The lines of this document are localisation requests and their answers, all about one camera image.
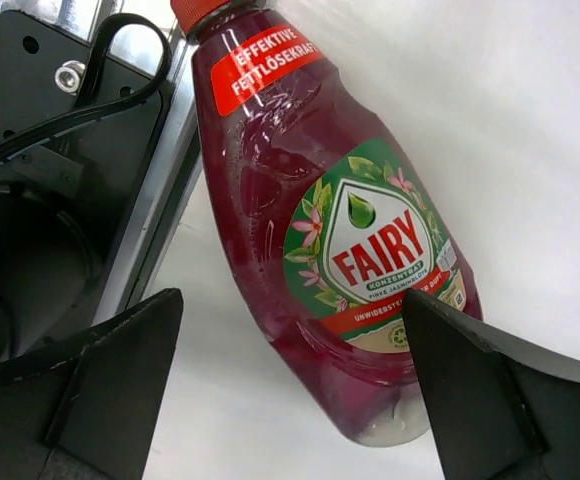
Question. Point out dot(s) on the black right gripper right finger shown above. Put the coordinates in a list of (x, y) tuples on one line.
[(500, 407)]

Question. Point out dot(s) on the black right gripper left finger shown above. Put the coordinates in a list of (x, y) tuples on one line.
[(86, 407)]

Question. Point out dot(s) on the red Fairy dish soap bottle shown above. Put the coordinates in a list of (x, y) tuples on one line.
[(322, 217)]

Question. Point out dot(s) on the aluminium mounting rail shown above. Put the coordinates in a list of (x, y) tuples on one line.
[(160, 190)]

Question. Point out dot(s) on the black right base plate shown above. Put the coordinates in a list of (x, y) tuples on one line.
[(58, 134)]

